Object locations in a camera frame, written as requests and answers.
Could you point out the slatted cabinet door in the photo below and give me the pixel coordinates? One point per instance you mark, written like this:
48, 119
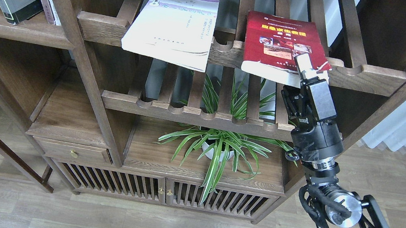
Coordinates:
225, 201
114, 182

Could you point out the small wooden drawer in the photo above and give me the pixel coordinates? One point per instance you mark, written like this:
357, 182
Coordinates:
60, 149

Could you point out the green spider plant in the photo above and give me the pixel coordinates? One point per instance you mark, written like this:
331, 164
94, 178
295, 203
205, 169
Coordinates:
222, 145

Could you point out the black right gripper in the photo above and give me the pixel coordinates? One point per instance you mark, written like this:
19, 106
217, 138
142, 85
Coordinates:
316, 137

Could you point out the white purple paperback book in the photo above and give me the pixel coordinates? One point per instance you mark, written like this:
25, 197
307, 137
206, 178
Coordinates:
175, 31

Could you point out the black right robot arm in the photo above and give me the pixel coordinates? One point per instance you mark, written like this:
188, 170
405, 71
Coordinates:
331, 206

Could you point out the right slatted cabinet door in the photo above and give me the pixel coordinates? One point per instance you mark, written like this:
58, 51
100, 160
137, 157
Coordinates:
225, 201

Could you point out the dark wooden bookshelf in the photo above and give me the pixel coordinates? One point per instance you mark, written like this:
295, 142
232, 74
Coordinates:
74, 83

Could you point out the left slatted cabinet door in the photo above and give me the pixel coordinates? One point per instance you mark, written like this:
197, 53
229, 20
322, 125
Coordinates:
114, 182

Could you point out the red paperback book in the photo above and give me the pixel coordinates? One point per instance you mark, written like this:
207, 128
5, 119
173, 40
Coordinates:
271, 44

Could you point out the brass drawer knob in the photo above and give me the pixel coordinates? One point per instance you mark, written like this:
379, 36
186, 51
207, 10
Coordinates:
74, 154

